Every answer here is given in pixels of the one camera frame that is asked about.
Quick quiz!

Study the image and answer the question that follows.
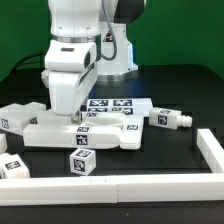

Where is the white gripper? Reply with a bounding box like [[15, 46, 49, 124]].
[[41, 40, 98, 125]]

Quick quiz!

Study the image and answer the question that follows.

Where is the white chair seat block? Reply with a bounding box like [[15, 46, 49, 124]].
[[0, 102, 46, 135]]

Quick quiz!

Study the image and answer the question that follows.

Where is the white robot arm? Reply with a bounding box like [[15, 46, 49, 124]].
[[42, 0, 147, 123]]

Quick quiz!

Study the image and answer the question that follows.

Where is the white tagged cube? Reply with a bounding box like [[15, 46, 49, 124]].
[[69, 148, 96, 175]]

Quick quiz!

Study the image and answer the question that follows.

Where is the white tagged sheet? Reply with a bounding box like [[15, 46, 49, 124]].
[[86, 98, 153, 117]]

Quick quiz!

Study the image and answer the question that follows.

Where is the white block left edge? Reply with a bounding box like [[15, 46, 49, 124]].
[[0, 134, 7, 154]]

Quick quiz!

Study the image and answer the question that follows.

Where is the white tagged block lower left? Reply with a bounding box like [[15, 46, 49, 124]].
[[0, 153, 30, 179]]

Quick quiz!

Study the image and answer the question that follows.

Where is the grey hose cable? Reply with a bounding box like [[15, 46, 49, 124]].
[[99, 0, 118, 62]]

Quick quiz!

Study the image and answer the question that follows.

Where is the black cable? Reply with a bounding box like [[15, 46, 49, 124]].
[[9, 52, 48, 75]]

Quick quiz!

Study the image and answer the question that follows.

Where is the white front rail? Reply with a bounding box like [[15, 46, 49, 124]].
[[0, 173, 224, 206]]

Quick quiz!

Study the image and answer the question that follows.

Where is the white rail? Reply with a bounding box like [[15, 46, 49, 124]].
[[0, 173, 224, 206], [197, 129, 224, 174]]

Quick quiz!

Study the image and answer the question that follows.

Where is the white right rail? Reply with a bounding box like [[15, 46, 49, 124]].
[[197, 129, 224, 174]]

